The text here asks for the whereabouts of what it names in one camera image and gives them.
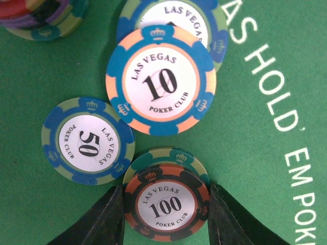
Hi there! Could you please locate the black orange hundred chip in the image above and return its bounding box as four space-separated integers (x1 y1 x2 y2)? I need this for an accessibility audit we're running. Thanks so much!
124 164 209 242

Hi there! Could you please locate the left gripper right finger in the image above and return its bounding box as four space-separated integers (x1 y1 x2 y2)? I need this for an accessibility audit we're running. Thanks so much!
208 183 288 245

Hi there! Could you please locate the blue orange ten chip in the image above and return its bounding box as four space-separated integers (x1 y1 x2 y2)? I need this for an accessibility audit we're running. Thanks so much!
105 25 217 136

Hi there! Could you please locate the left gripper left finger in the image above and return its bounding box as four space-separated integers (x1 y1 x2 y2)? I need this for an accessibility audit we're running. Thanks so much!
49 185 125 245

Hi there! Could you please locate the small chip stack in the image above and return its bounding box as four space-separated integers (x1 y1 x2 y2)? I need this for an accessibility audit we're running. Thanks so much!
123 146 210 187

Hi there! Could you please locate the blue green chip under ten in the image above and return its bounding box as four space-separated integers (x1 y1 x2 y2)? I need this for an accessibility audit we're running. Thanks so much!
116 0 228 70

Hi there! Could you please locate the multicolour chip stack corner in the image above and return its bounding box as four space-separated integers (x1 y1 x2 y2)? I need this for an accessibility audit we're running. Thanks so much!
1 0 88 41

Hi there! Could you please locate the blue green fifty chip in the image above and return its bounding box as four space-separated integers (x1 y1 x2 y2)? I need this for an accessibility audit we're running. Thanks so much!
41 97 135 185

